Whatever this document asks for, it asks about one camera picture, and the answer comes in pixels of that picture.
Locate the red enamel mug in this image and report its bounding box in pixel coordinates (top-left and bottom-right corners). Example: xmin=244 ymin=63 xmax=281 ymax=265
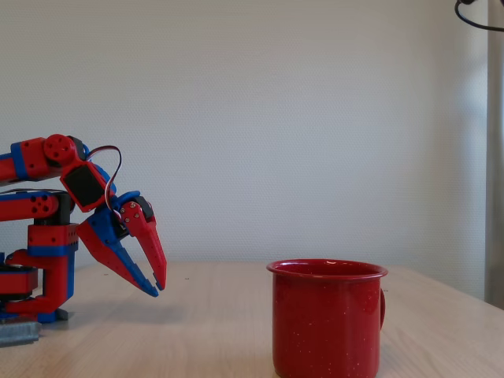
xmin=266 ymin=258 xmax=389 ymax=378

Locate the grey vertical curtain strip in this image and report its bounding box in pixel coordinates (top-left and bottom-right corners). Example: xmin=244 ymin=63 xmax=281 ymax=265
xmin=484 ymin=0 xmax=504 ymax=312

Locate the red white black servo cable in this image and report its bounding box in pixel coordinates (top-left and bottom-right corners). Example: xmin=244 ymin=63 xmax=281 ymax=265
xmin=83 ymin=145 xmax=124 ymax=222

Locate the black hanging cable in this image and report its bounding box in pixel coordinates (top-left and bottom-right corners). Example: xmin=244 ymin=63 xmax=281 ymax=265
xmin=454 ymin=0 xmax=504 ymax=33

